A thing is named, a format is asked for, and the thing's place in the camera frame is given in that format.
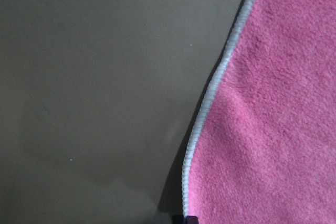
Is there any pink and grey towel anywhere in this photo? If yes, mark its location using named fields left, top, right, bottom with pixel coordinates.
left=182, top=0, right=335, bottom=223

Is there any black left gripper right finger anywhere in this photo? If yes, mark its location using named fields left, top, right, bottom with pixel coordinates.
left=185, top=216, right=199, bottom=224

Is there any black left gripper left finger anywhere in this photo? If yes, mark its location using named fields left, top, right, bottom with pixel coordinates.
left=172, top=215, right=184, bottom=224

